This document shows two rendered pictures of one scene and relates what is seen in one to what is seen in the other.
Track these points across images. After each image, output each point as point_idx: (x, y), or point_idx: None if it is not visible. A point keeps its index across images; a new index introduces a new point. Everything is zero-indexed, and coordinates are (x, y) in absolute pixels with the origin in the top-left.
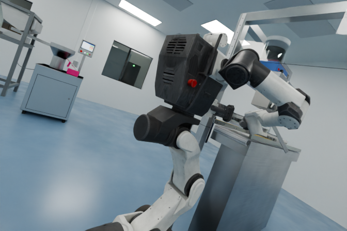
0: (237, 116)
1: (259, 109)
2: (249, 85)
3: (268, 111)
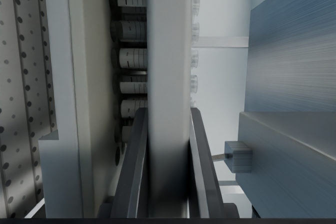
0: (168, 2)
1: (273, 136)
2: None
3: (262, 179)
